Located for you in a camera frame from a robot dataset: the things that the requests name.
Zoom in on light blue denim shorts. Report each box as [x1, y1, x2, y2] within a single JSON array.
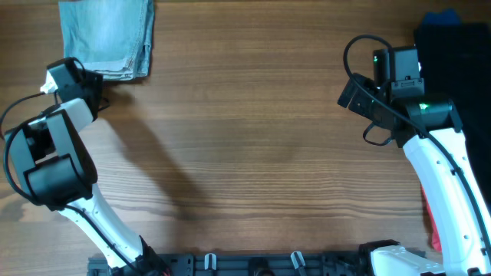
[[58, 0, 155, 81]]

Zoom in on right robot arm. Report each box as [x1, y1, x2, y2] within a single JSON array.
[[338, 47, 490, 275]]

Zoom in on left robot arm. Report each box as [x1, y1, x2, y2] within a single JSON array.
[[1, 57, 172, 275]]

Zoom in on black garment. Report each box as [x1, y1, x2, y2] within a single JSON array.
[[414, 23, 490, 205]]

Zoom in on dark blue garment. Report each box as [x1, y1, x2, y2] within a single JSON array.
[[421, 8, 462, 25]]

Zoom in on red garment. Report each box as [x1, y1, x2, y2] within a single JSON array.
[[421, 189, 442, 253]]

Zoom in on black right camera cable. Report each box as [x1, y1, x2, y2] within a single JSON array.
[[342, 34, 491, 261]]

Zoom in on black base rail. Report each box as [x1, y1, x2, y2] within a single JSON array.
[[87, 251, 373, 276]]

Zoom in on right grey rail clip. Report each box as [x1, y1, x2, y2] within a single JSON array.
[[290, 251, 307, 276]]

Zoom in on grey rail clip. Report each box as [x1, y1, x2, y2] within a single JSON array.
[[290, 251, 307, 276], [204, 253, 217, 271]]

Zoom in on left grey rail clip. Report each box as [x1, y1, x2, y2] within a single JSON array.
[[204, 253, 217, 271]]

